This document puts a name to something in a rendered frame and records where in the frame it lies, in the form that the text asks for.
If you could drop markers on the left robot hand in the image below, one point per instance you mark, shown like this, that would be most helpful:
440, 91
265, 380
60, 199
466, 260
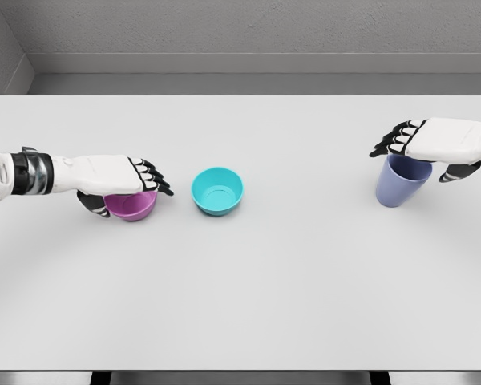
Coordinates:
114, 174

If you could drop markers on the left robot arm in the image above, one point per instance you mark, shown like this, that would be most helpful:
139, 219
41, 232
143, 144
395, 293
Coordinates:
32, 172

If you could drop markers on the purple bowl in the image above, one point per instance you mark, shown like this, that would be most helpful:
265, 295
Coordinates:
133, 206

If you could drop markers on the teal bowl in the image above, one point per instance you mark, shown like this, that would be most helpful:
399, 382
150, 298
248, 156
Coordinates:
217, 196

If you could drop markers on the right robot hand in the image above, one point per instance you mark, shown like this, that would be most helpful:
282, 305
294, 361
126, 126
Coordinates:
437, 140

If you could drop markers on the lavender blue cup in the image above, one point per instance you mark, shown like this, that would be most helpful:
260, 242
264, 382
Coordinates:
401, 184

